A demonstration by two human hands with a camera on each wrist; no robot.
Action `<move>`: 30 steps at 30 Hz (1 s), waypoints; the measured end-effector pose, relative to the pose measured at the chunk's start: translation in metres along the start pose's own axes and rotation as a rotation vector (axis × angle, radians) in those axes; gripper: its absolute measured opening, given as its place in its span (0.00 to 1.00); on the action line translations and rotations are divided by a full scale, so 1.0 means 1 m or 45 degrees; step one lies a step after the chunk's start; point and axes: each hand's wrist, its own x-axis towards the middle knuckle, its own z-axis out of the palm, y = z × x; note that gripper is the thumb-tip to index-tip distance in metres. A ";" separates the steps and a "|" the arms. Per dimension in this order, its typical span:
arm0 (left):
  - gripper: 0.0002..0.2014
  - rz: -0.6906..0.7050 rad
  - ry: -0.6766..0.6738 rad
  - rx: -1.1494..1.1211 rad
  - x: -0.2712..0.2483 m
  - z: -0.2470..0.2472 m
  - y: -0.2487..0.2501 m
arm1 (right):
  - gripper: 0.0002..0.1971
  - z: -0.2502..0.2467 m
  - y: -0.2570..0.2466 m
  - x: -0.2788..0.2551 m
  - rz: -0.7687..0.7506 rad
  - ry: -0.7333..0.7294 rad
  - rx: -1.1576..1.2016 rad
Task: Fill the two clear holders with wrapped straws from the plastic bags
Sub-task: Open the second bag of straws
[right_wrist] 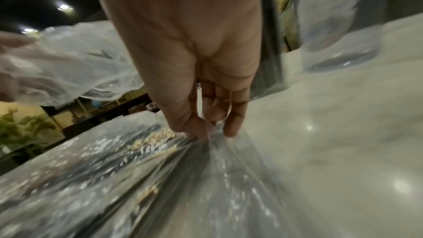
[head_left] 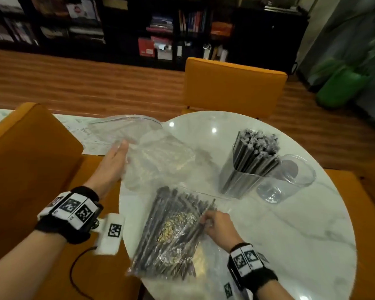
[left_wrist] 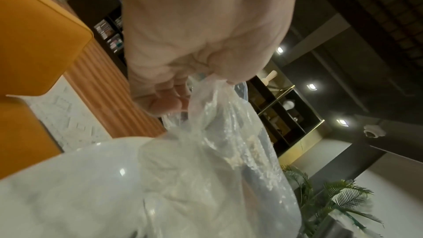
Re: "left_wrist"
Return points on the person's left hand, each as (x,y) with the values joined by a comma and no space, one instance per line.
(205,22)

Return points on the clear zip bag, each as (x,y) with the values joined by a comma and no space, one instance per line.
(198,179)

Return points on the long black bookshelf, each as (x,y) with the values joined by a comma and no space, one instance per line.
(95,4)

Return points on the round white vase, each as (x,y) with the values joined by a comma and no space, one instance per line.
(290,104)

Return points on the recessed ceiling lights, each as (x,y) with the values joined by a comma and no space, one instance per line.
(311,87)

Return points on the white patterned rug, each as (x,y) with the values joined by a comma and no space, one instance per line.
(66,116)

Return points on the orange upholstered chair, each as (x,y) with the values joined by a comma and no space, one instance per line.
(33,35)

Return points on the green palm plant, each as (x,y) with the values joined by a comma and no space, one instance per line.
(347,195)

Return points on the gold framed wall shelf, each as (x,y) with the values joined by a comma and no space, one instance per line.
(297,132)

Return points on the white dome security camera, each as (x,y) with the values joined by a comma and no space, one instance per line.
(373,131)

